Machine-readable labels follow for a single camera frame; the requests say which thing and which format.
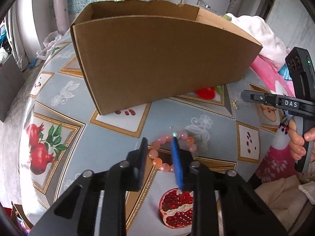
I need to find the person right hand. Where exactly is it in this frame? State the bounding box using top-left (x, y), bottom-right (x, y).
top-left (288, 119), bottom-right (315, 160)

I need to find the fruit print tablecloth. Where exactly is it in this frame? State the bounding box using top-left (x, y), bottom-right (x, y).
top-left (20, 33), bottom-right (272, 228)

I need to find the grey window curtain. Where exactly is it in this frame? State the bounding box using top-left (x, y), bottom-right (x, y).
top-left (4, 0), bottom-right (36, 71)

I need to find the pink floral blanket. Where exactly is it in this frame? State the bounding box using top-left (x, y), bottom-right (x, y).
top-left (250, 56), bottom-right (298, 183)

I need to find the gold chain charm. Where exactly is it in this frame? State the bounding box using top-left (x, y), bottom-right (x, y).
top-left (232, 100), bottom-right (239, 110)

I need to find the brown cardboard box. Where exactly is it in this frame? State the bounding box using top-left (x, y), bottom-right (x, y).
top-left (70, 0), bottom-right (262, 115)

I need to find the pink orange bead bracelet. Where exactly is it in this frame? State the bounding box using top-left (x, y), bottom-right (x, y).
top-left (148, 131), bottom-right (199, 173)

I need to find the white fluffy blanket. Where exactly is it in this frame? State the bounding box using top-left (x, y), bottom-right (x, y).
top-left (223, 13), bottom-right (287, 71)

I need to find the beige trouser leg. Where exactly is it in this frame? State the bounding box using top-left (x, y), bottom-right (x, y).
top-left (255, 175), bottom-right (314, 235)

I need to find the dark grey board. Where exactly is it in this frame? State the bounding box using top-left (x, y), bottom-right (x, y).
top-left (0, 55), bottom-right (25, 122)

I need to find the pink rolled mat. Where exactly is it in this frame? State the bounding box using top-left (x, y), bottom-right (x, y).
top-left (53, 0), bottom-right (70, 35)

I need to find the white plastic bag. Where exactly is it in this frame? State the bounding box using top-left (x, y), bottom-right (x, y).
top-left (36, 31), bottom-right (62, 61)

